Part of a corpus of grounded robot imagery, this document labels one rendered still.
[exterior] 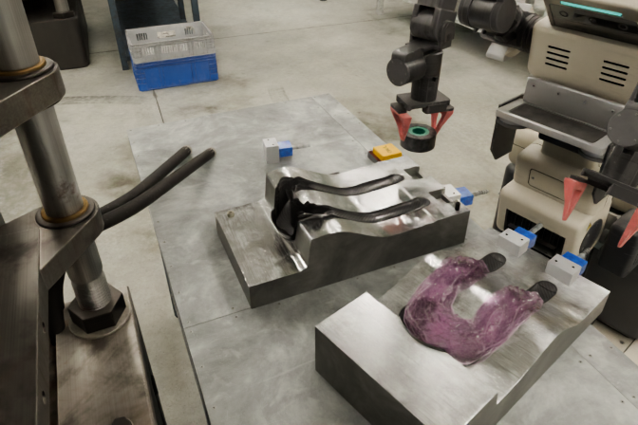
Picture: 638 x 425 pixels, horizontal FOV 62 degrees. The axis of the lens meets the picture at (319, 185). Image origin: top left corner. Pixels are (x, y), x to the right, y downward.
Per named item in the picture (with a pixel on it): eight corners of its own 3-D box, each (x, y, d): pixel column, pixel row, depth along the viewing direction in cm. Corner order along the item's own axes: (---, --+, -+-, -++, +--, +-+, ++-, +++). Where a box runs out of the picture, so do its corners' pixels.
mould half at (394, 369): (485, 246, 117) (495, 206, 111) (601, 312, 101) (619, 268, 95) (314, 370, 90) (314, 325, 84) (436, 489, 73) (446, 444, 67)
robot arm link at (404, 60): (457, 19, 103) (422, 11, 109) (419, 30, 97) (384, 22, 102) (449, 78, 110) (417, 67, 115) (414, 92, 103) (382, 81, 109)
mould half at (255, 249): (403, 184, 138) (408, 138, 131) (464, 242, 118) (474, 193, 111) (216, 232, 121) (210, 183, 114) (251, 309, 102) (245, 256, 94)
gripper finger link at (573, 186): (585, 233, 88) (611, 182, 86) (545, 214, 93) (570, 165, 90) (596, 233, 93) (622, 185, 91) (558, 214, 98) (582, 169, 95)
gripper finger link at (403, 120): (386, 135, 121) (390, 97, 116) (414, 130, 123) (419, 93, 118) (400, 148, 116) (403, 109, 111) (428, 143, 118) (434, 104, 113)
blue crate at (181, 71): (209, 64, 439) (205, 37, 427) (219, 81, 407) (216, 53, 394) (133, 73, 421) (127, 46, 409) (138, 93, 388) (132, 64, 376)
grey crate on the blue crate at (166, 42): (206, 39, 427) (203, 20, 419) (216, 55, 395) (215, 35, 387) (128, 47, 409) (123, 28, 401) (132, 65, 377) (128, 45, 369)
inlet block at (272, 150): (308, 149, 154) (307, 133, 151) (311, 157, 150) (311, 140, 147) (263, 156, 151) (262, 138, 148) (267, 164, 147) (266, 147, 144)
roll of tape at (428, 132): (423, 134, 125) (425, 120, 123) (440, 150, 119) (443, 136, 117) (393, 138, 123) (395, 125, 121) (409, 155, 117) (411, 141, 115)
